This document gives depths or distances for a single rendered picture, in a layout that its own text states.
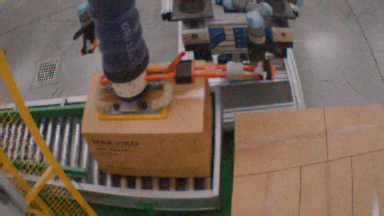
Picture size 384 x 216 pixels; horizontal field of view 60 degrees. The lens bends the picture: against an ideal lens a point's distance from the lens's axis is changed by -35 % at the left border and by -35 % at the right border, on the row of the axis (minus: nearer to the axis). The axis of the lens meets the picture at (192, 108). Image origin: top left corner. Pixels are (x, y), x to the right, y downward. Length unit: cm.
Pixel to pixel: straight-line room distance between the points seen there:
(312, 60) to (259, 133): 131
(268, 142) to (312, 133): 30
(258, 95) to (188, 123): 108
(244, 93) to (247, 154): 74
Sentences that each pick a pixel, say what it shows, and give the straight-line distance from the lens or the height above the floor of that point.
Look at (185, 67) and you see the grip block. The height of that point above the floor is 110.
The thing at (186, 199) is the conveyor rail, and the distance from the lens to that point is 236.
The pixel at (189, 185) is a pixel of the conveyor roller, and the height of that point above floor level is 55.
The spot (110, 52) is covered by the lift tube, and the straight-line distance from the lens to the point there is 194.
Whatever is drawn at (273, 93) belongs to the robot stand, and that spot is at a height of 21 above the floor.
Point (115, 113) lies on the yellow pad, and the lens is 221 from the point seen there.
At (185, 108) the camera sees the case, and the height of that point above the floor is 95.
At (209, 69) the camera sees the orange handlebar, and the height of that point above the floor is 109.
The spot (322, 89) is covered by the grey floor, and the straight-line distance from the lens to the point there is 351.
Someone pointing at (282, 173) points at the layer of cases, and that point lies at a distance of 243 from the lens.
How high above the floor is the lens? 267
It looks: 52 degrees down
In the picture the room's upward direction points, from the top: 11 degrees counter-clockwise
